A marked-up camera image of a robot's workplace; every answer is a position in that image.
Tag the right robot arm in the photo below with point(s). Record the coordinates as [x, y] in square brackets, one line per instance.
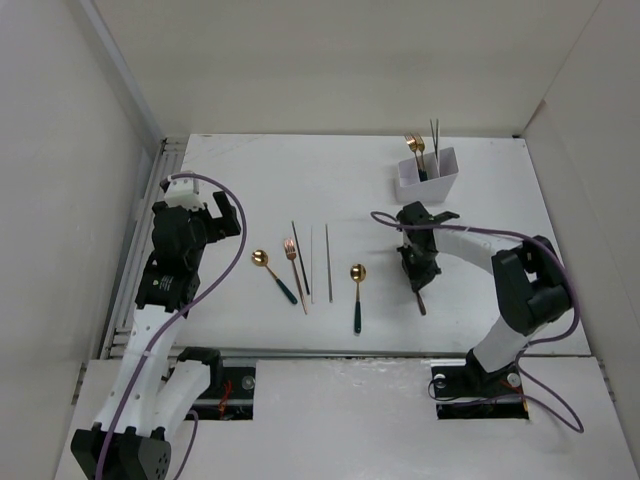
[530, 288]

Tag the rose gold fork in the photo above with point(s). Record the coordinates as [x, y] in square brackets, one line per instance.
[291, 255]

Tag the thin silver chopstick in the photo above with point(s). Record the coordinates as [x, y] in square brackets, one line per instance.
[312, 269]

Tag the gold spoon dark handle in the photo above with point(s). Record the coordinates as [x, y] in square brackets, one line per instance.
[358, 275]

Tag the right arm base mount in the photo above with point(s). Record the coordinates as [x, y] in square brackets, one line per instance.
[463, 394]

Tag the gold spoon green handle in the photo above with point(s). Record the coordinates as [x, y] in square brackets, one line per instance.
[261, 259]

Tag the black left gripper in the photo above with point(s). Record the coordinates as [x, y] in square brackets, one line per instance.
[220, 227]

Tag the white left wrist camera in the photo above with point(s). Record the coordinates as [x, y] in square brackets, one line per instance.
[182, 191]

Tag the dark slim chopstick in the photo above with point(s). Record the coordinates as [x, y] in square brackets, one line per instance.
[301, 260]

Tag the grey metal chopstick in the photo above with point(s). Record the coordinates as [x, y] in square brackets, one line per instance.
[328, 263]

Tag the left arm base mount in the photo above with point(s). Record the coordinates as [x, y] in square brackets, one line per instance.
[230, 396]

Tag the white divided utensil container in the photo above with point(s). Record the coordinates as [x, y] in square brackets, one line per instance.
[433, 186]

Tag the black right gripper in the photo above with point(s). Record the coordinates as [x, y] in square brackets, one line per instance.
[418, 277]

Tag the silver metal chopstick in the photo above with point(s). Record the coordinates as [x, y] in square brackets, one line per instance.
[434, 128]

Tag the gold fork green handle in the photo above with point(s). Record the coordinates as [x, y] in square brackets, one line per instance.
[420, 148]
[411, 145]

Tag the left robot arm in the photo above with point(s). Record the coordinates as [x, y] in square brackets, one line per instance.
[130, 437]

